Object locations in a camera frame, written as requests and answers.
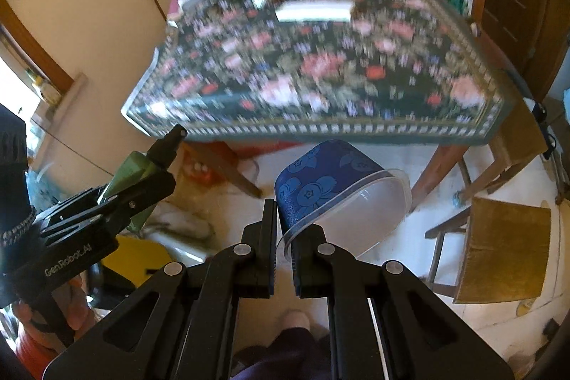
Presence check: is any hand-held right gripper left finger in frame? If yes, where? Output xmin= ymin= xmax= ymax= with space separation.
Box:
xmin=45 ymin=199 xmax=279 ymax=380

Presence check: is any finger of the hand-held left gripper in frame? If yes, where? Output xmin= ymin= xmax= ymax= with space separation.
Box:
xmin=95 ymin=171 xmax=176 ymax=231
xmin=147 ymin=124 xmax=188 ymax=171

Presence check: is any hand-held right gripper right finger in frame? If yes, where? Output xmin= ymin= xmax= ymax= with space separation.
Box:
xmin=291 ymin=225 xmax=527 ymax=380

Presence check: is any green bottle black cap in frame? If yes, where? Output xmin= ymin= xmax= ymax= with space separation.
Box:
xmin=98 ymin=152 xmax=162 ymax=229

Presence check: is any blue printed plastic cup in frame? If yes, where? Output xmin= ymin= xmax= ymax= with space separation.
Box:
xmin=274 ymin=140 xmax=413 ymax=261

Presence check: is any person's left hand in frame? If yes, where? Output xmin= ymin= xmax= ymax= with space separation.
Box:
xmin=56 ymin=277 xmax=95 ymax=333

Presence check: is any orange plastic bag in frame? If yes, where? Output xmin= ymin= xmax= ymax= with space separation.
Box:
xmin=178 ymin=149 xmax=214 ymax=189

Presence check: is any pink slipper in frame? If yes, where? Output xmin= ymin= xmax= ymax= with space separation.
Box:
xmin=282 ymin=309 xmax=313 ymax=333

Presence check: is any person's leg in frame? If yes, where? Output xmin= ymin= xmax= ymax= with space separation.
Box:
xmin=232 ymin=327 xmax=332 ymax=380

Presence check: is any floral tablecloth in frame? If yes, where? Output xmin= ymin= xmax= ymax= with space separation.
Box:
xmin=121 ymin=0 xmax=519 ymax=148

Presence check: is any white paper sheet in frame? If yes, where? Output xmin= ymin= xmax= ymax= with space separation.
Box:
xmin=275 ymin=0 xmax=354 ymax=24

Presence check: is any yellow-seated wooden chair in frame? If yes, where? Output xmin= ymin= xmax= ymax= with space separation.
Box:
xmin=425 ymin=195 xmax=554 ymax=306

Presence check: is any wooden stool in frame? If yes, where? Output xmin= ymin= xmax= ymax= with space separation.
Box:
xmin=458 ymin=95 xmax=551 ymax=196

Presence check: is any brown wooden door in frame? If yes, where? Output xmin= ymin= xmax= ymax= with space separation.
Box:
xmin=481 ymin=0 xmax=559 ymax=98

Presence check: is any wooden window frame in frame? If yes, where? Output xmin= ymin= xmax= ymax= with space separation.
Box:
xmin=0 ymin=0 xmax=86 ymax=97

